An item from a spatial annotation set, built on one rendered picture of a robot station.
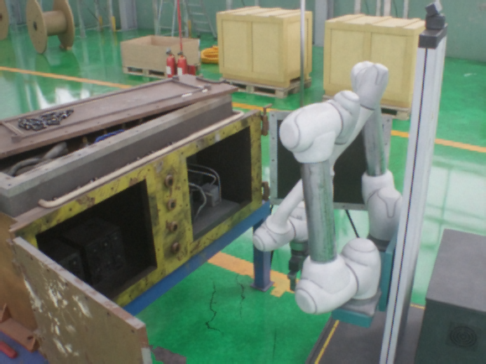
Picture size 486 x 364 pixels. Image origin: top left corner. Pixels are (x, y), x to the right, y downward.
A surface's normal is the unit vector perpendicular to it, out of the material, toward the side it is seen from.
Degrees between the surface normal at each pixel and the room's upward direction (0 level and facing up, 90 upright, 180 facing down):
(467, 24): 90
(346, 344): 0
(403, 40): 90
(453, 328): 90
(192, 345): 0
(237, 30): 90
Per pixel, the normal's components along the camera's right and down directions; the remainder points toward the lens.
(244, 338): -0.02, -0.90
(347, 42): -0.55, 0.37
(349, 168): -0.18, 0.43
